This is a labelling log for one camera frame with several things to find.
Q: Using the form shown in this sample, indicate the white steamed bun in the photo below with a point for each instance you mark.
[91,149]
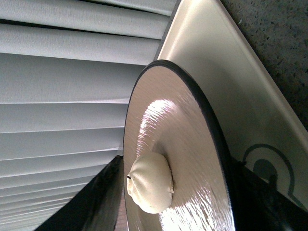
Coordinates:
[150,183]

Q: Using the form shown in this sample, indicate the beige plate with black rim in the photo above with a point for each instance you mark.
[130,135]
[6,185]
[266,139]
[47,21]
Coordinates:
[169,114]

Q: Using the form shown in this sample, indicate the grey pleated curtain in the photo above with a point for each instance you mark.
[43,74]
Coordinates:
[67,69]

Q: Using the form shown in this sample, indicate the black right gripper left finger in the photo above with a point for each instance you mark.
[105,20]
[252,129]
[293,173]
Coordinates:
[95,207]

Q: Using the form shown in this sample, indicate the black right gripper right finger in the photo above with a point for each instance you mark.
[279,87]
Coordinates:
[258,206]

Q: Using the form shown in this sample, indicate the white bear tray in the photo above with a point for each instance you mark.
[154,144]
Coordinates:
[259,125]

